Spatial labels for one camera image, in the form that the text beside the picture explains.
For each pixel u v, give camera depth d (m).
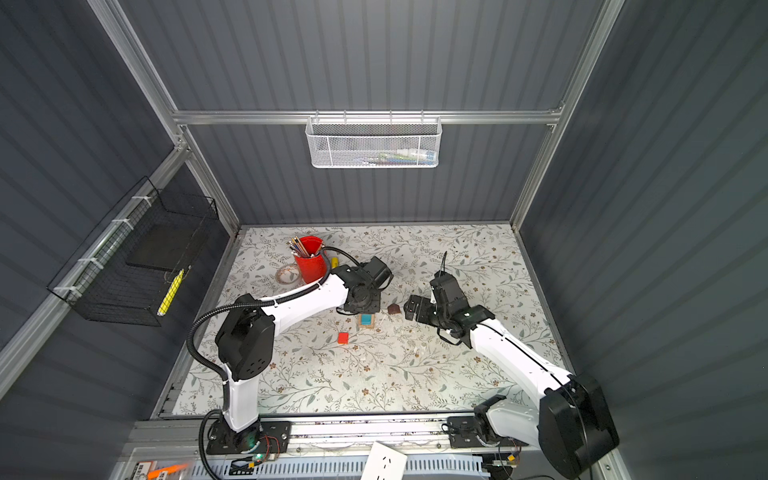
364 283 0.67
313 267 0.99
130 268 0.72
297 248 0.96
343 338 0.91
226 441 0.72
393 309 0.96
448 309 0.63
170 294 0.68
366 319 0.91
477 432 0.72
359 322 0.92
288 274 1.06
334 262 1.07
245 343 0.50
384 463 0.67
